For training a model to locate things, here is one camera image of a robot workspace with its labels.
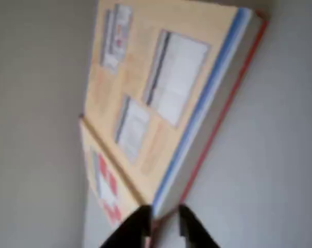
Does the red anatomy textbook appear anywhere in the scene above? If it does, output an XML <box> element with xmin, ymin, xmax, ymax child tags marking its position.
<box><xmin>77</xmin><ymin>0</ymin><xmax>271</xmax><ymax>248</ymax></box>

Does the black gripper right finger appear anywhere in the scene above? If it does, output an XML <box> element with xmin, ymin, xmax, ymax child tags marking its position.
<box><xmin>178</xmin><ymin>204</ymin><xmax>221</xmax><ymax>248</ymax></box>

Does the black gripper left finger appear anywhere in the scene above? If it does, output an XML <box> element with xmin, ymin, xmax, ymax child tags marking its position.
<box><xmin>98</xmin><ymin>204</ymin><xmax>153</xmax><ymax>248</ymax></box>

